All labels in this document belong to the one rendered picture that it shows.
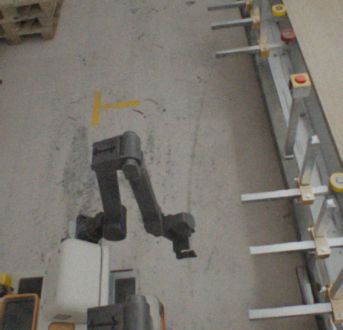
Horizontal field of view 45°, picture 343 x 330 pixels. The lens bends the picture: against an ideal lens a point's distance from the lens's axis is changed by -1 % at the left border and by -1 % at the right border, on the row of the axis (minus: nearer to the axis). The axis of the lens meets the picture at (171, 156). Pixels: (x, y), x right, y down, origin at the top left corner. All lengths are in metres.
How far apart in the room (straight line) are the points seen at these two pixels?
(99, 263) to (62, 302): 0.16
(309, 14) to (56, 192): 2.06
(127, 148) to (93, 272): 0.38
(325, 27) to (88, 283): 1.96
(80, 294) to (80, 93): 2.69
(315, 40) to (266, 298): 1.48
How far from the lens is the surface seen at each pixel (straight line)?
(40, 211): 3.08
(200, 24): 4.16
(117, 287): 1.52
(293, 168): 2.13
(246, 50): 2.52
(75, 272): 1.20
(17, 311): 1.77
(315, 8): 2.75
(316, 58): 2.38
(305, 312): 1.66
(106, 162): 1.05
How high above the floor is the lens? 2.43
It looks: 53 degrees down
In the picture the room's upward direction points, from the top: 12 degrees counter-clockwise
